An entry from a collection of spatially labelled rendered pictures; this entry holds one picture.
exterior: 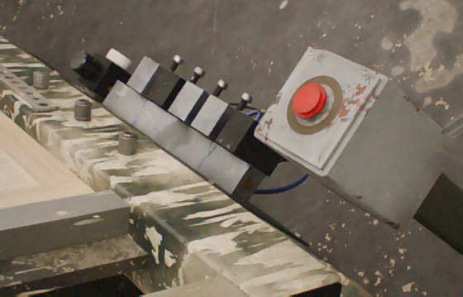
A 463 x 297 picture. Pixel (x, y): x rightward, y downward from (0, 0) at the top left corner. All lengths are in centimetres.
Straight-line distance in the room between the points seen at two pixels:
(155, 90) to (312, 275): 51
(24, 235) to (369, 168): 39
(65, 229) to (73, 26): 209
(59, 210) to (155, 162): 18
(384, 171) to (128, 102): 61
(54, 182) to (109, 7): 186
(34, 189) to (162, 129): 28
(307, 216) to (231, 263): 113
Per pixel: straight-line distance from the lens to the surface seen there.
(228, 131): 122
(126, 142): 118
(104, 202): 108
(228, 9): 259
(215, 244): 99
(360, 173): 92
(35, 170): 121
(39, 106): 133
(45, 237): 104
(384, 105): 90
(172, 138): 133
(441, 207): 110
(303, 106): 91
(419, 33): 215
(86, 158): 118
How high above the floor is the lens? 160
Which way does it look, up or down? 43 degrees down
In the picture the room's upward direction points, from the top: 56 degrees counter-clockwise
